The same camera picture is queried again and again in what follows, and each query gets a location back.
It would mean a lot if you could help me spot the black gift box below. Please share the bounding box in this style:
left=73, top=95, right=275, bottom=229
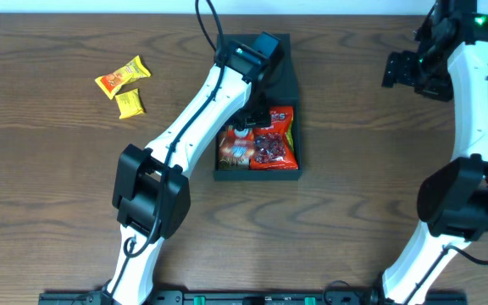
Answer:
left=213, top=33, right=303, bottom=181

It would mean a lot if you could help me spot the red candy bag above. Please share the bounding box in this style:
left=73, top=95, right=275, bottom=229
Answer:
left=250, top=106, right=299, bottom=170

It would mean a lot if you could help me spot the red Hello Panda box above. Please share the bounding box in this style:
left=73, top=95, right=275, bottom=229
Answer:
left=218, top=126, right=255, bottom=170

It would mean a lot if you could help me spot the small yellow snack packet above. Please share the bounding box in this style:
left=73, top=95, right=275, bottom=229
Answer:
left=115, top=88, right=146, bottom=119

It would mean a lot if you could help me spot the orange yellow candy wrapper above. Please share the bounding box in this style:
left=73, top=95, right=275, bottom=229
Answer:
left=95, top=55, right=152, bottom=100

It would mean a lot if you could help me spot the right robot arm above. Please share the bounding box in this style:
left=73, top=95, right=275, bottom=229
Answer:
left=369, top=1, right=488, bottom=304

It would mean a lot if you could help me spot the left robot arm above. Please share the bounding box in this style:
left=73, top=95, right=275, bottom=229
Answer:
left=101, top=34, right=284, bottom=304

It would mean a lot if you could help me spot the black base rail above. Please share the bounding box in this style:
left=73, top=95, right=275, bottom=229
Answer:
left=38, top=290, right=468, bottom=305

